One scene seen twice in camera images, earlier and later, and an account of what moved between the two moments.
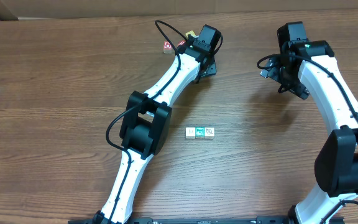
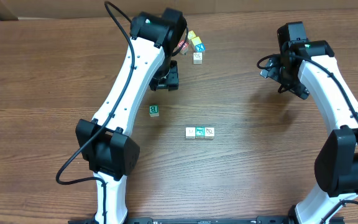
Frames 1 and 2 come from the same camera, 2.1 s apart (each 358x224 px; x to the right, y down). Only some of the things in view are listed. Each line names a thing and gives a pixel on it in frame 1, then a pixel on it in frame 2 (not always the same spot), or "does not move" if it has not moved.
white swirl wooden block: x=190 y=132 does not move
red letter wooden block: x=181 y=42 does not move
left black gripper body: x=210 y=68 to x=165 y=82
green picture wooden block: x=200 y=132 does not move
